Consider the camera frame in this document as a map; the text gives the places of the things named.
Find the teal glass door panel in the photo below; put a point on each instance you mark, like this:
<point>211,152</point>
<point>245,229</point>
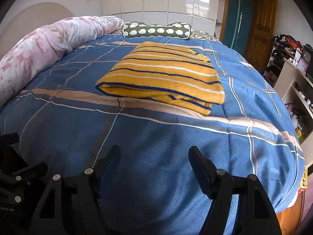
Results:
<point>238,22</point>

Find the blue plaid bed quilt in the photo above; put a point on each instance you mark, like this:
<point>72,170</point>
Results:
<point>64,120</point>

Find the white glossy wardrobe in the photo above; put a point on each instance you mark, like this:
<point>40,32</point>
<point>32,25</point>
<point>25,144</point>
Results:
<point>203,15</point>

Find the cluttered shoe rack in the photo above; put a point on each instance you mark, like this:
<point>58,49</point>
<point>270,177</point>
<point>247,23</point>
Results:
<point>285,48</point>

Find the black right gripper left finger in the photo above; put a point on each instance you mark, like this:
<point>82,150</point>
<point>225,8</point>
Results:
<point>71,205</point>

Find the white shelf cabinet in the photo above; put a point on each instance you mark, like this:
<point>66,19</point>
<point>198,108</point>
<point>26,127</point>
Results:
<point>295,88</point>

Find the beige rounded headboard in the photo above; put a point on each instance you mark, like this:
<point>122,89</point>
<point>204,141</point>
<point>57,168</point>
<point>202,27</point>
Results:
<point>28,20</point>

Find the brown wooden door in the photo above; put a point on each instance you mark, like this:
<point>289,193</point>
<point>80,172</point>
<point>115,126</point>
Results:
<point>262,30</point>

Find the small desk clock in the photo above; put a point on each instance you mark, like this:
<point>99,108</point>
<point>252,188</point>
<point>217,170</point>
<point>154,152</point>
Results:
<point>305,59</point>

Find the yellow striped knit sweater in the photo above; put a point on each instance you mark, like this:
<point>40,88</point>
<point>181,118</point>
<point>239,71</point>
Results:
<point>177,76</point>

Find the pink floral rolled duvet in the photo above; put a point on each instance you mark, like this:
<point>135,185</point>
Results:
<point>46,45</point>

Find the green white-dotted bolster pillow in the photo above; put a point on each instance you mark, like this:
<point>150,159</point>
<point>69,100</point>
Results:
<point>179,30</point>

